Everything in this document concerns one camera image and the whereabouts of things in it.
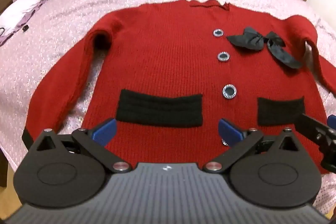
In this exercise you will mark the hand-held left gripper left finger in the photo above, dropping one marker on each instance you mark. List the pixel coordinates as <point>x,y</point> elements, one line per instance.
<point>105,132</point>

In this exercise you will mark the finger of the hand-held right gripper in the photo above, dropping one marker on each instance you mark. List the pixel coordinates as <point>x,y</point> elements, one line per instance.
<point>311,125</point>

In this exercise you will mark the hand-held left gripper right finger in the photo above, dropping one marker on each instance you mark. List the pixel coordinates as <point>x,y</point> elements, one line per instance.
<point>230,132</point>

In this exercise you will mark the red knit sweater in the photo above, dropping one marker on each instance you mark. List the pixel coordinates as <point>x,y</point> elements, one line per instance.
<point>162,56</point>

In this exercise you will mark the pink floral bed sheet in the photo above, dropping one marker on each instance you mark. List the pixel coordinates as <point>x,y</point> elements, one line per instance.
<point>65,29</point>

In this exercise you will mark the small black object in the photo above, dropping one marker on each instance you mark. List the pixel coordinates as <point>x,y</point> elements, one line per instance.
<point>25,28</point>

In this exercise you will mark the lavender pillow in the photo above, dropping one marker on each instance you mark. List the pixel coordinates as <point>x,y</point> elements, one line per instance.
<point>15,16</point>

